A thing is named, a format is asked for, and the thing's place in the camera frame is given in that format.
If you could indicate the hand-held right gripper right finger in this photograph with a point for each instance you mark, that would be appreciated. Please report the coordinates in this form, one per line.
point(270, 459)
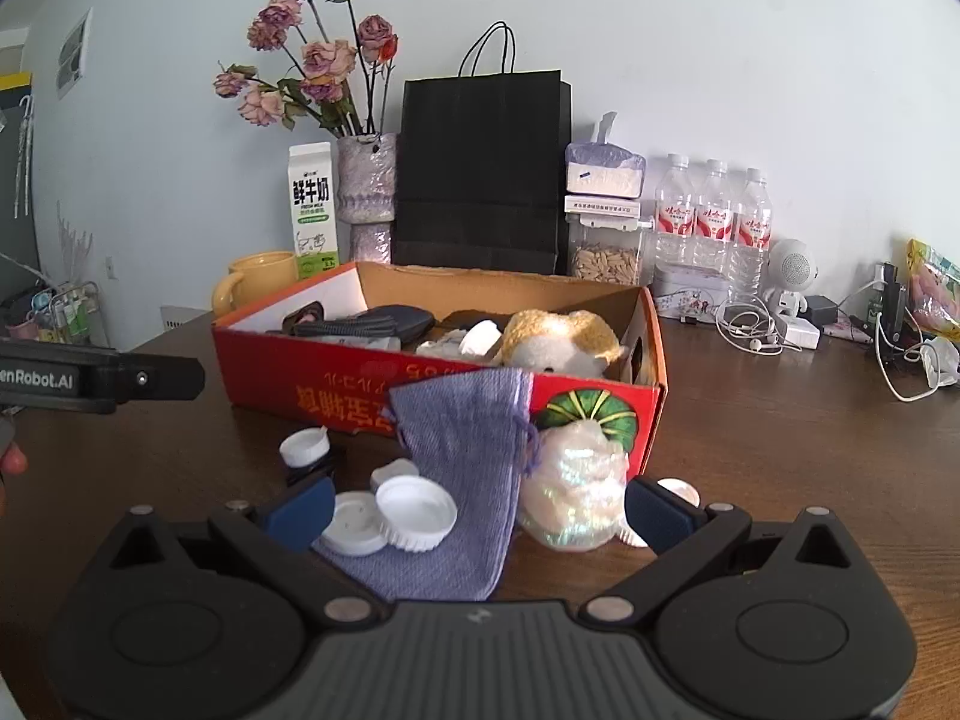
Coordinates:
point(660, 514)

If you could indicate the white green milk carton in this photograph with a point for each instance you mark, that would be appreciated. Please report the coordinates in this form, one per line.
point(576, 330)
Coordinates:
point(313, 210)

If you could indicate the dried purple sprigs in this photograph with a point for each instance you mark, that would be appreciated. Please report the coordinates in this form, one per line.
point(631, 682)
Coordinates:
point(75, 247)

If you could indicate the black power adapter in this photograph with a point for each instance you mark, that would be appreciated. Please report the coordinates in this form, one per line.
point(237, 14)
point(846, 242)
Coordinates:
point(823, 310)

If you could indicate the dried rose bouquet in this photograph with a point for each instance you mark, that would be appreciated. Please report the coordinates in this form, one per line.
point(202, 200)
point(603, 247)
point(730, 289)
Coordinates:
point(322, 60)

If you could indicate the yellow mug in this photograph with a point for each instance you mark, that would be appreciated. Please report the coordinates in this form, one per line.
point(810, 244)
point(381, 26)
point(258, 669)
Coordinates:
point(259, 277)

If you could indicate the small white cap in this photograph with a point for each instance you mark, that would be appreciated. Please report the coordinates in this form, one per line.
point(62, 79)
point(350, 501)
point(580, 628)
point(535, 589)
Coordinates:
point(304, 444)

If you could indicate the purple knit pouch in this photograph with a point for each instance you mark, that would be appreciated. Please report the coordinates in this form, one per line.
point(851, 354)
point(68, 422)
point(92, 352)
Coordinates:
point(457, 465)

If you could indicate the black green device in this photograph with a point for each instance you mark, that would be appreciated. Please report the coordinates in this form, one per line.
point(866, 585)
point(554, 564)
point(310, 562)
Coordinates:
point(892, 300)

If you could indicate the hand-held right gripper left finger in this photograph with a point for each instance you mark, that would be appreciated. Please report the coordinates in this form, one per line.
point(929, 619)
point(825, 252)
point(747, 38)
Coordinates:
point(300, 514)

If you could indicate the person's left hand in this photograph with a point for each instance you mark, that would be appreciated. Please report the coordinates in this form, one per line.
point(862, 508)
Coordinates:
point(15, 459)

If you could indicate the red cardboard box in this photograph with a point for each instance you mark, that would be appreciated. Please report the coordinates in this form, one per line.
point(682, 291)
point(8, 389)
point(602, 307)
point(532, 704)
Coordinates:
point(315, 382)

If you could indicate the purple white vase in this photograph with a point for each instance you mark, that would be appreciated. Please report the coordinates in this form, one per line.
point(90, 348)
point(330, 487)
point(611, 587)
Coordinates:
point(366, 180)

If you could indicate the clear water bottle red label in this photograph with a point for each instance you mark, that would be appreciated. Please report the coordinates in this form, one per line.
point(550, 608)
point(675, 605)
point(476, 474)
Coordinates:
point(675, 214)
point(712, 217)
point(750, 229)

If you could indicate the hanging clear umbrella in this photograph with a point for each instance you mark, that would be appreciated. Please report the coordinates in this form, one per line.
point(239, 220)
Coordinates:
point(25, 150)

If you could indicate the yellow white plush toy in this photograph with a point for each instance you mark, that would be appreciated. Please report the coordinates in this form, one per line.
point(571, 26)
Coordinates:
point(559, 337)

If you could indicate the white charger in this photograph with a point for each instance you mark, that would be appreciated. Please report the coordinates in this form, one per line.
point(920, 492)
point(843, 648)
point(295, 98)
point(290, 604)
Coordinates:
point(799, 331)

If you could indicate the iridescent plastic bag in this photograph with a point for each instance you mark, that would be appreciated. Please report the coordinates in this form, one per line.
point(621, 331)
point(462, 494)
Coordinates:
point(574, 487)

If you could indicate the clear seed container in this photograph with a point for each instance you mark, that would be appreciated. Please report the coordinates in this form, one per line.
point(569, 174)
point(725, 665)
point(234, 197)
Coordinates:
point(606, 262)

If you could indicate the yellow pink snack bag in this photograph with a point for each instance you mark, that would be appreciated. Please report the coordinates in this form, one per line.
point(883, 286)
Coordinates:
point(937, 285)

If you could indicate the white earphones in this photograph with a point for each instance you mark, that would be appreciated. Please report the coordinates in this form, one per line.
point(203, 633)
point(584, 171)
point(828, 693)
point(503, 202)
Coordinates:
point(750, 322)

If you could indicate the white decorated tin box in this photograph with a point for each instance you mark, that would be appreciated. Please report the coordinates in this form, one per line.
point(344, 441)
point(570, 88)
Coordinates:
point(686, 296)

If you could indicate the white round robot speaker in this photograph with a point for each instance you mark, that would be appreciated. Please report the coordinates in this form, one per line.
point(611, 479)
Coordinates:
point(793, 264)

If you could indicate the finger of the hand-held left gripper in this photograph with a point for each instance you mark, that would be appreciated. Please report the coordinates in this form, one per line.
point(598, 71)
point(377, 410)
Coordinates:
point(165, 379)

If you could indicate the black paper bag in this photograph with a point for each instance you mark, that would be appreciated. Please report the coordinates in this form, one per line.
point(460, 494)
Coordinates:
point(480, 172)

